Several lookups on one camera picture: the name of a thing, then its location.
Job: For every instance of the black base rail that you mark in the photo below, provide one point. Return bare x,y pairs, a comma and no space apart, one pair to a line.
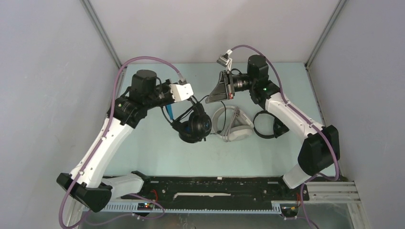
226,193

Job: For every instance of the white headphones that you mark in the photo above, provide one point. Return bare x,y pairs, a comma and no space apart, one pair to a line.
239,128

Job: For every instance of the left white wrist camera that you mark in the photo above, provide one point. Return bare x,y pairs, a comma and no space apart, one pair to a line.
181,92

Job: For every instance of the black blue headphones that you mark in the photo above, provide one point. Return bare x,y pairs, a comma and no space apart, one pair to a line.
194,125

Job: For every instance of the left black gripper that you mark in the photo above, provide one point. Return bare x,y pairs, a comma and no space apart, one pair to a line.
168,88

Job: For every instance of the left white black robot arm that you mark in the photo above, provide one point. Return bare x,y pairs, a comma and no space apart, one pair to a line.
86,182

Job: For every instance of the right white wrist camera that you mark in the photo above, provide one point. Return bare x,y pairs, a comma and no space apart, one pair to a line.
225,60

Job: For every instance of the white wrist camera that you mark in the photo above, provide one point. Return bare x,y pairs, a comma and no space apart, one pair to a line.
181,92
225,60

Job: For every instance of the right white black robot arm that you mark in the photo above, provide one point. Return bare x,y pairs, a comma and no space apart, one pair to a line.
320,144

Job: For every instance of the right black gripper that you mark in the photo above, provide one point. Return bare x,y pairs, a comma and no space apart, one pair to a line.
224,89

